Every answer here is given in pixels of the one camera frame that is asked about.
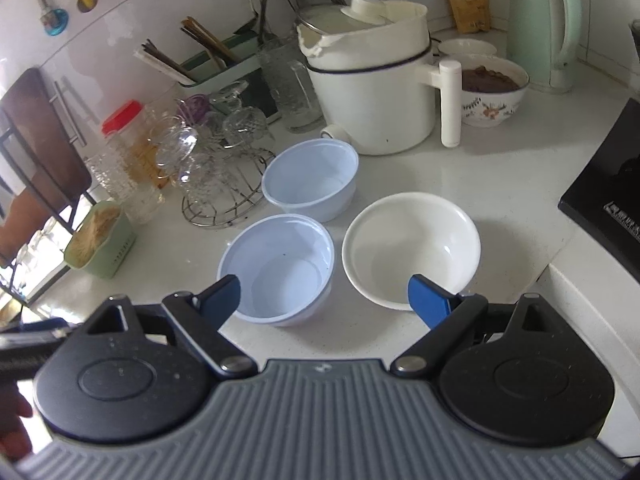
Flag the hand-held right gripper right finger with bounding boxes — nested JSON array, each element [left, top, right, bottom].
[[390, 274, 566, 379]]

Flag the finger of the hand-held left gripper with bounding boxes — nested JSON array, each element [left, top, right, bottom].
[[0, 321, 77, 362]]

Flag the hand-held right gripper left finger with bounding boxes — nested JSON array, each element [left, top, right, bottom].
[[82, 274, 253, 377]]

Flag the plain white bowl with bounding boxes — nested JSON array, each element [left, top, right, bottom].
[[342, 192, 482, 312]]

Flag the pale blue plastic bowl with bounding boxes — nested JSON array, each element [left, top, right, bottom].
[[216, 214, 335, 327], [261, 139, 360, 223]]

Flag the person's left hand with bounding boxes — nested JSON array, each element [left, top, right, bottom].
[[0, 397, 34, 464]]

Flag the clear drinking glass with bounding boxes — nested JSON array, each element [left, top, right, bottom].
[[25, 232, 46, 267], [10, 245, 29, 286], [42, 217, 62, 252]]

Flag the green plastic basket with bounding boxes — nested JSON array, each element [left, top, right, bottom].
[[64, 200, 137, 280]]

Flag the tan dried noodles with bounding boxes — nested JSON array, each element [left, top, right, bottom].
[[67, 204, 122, 261]]

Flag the set of glass cups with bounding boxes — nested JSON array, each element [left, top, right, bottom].
[[155, 80, 271, 201]]

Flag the glass jar red lid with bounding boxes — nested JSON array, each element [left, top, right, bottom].
[[85, 100, 167, 224]]

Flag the floral ceramic bowl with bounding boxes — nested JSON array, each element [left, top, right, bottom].
[[457, 54, 531, 128]]

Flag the white electric pot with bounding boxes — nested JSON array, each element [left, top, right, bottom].
[[297, 0, 462, 157]]

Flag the black stove top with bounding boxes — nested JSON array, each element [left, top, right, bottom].
[[557, 97, 640, 246]]

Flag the dark brown cutting board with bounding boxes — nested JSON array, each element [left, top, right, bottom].
[[0, 67, 93, 258]]

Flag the clear glass mug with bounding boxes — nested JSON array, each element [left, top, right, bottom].
[[257, 35, 326, 133]]

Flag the chopstick holder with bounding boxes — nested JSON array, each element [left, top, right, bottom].
[[177, 30, 263, 90]]

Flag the bunch of chopsticks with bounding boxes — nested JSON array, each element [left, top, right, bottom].
[[135, 15, 241, 86]]

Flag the small white bowl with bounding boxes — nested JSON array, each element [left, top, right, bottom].
[[437, 37, 498, 59]]

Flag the pale green electric kettle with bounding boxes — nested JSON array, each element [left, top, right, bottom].
[[506, 0, 584, 94]]

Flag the yellow snack packet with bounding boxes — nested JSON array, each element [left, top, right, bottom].
[[444, 0, 493, 36]]

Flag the wire cup rack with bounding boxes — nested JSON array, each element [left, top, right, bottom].
[[180, 147, 278, 229]]

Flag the steel handle bar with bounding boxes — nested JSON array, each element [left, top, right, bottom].
[[54, 79, 90, 147]]

